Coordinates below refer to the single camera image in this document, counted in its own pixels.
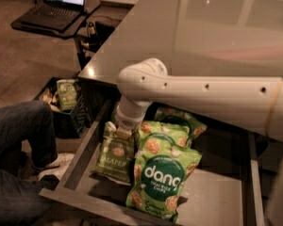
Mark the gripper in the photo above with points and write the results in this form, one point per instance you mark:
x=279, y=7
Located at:
x=124, y=121

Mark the Kettle jalapeno chip bag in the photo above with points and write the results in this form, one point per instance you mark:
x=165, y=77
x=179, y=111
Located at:
x=116, y=156

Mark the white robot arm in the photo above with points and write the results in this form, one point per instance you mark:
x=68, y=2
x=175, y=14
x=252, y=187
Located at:
x=254, y=104

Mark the middle Dang rice chips bag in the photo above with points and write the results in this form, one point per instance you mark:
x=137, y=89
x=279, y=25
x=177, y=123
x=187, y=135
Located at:
x=175, y=134

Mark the dang rice chips bag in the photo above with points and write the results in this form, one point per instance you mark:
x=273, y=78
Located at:
x=160, y=172
x=175, y=134
x=177, y=116

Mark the front Dang rice chips bag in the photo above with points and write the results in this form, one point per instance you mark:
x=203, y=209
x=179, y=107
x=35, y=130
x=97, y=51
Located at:
x=160, y=172

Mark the green chip bag in crate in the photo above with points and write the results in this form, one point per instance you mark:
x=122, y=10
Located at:
x=67, y=94

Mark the rear Dang rice chips bag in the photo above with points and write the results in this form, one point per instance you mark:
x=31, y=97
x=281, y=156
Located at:
x=177, y=116

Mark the black plastic crate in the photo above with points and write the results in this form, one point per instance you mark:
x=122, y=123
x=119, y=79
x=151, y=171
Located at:
x=68, y=123

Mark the white sneaker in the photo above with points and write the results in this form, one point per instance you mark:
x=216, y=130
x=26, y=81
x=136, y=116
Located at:
x=57, y=168

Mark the snack packet in crate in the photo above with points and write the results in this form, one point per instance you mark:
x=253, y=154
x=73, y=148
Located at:
x=51, y=98

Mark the person's leg in jeans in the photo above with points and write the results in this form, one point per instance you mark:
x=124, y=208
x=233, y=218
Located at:
x=31, y=121

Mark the black laptop stand table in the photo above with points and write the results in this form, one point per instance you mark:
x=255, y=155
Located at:
x=69, y=33

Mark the person's near leg jeans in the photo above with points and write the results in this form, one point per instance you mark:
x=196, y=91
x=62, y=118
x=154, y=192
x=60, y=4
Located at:
x=20, y=200

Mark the black laptop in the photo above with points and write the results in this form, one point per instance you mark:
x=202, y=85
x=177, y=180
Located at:
x=54, y=14

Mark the lower cabinet drawers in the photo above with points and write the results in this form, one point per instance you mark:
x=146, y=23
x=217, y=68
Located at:
x=270, y=155

